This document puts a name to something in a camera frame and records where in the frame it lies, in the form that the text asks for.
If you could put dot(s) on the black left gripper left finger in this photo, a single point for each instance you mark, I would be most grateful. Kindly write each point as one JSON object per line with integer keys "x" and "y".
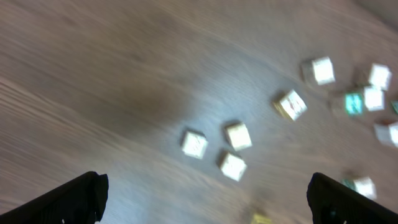
{"x": 81, "y": 200}

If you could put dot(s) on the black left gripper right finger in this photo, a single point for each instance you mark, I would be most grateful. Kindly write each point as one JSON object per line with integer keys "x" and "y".
{"x": 331, "y": 202}

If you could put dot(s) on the yellow letter S block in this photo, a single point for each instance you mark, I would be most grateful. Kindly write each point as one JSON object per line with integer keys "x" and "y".
{"x": 260, "y": 219}

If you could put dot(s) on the wooden block green edge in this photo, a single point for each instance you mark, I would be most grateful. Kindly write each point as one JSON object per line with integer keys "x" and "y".
{"x": 364, "y": 186}

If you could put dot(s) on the wooden block blue side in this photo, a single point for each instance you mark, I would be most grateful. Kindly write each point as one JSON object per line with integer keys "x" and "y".
{"x": 386, "y": 133}

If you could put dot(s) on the green number 4 block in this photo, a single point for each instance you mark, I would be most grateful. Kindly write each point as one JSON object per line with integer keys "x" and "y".
{"x": 353, "y": 104}

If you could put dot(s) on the wooden block blue base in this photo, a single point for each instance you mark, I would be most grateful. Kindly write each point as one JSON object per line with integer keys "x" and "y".
{"x": 231, "y": 166}

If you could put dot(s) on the wooden block acorn picture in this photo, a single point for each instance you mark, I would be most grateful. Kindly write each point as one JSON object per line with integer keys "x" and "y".
{"x": 291, "y": 105}

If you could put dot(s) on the wooden block blue X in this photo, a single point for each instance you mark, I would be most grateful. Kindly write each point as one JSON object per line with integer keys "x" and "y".
{"x": 373, "y": 98}

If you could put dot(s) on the wooden block blue corner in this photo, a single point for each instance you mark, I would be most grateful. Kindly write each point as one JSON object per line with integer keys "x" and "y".
{"x": 238, "y": 136}

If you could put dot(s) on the wooden block teal side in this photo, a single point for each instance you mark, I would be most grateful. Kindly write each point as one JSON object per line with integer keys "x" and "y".
{"x": 394, "y": 105}

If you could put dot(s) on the wooden block far left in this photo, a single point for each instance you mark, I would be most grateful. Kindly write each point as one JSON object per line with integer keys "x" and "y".
{"x": 194, "y": 145}

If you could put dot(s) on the wooden block red side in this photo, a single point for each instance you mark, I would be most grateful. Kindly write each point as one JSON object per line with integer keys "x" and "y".
{"x": 318, "y": 71}

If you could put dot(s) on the plain wooden block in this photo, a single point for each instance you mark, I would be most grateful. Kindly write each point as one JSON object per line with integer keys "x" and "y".
{"x": 380, "y": 76}

